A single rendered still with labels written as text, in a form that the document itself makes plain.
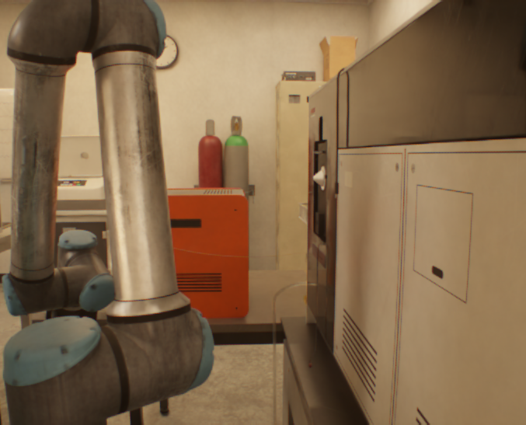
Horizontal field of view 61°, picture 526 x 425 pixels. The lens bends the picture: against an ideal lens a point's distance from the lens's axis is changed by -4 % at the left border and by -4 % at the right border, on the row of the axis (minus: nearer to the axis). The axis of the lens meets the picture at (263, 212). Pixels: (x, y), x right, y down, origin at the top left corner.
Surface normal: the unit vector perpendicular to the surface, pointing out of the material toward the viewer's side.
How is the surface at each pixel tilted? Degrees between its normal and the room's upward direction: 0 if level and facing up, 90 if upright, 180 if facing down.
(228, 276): 90
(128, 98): 81
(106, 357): 49
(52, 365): 85
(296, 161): 90
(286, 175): 90
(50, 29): 99
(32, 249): 110
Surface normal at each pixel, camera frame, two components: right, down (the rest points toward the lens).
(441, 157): -1.00, 0.01
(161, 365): 0.62, -0.16
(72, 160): 0.07, 0.37
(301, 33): 0.07, 0.12
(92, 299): 0.64, 0.49
